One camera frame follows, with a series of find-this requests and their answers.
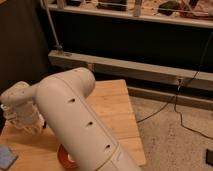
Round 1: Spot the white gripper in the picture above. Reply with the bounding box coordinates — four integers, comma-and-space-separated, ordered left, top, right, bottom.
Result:
3, 102, 44, 133

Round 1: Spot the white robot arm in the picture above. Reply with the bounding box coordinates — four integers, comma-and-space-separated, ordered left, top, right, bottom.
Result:
0, 67, 140, 171

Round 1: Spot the blue cloth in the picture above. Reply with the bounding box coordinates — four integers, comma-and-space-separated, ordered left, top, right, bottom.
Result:
0, 144, 18, 170

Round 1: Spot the red bowl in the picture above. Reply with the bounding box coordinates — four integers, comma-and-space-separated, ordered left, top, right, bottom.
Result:
57, 144, 77, 169

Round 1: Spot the metal pole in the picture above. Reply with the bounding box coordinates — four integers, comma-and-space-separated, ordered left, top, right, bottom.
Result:
43, 0, 63, 52

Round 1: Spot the black box on floor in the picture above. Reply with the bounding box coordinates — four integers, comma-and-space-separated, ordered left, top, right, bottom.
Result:
206, 149, 213, 166

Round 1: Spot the wooden shelf with clutter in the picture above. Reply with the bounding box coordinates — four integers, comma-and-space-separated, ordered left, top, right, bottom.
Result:
40, 0, 213, 29

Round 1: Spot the black cable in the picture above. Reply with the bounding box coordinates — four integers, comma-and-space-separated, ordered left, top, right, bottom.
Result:
136, 31, 213, 141

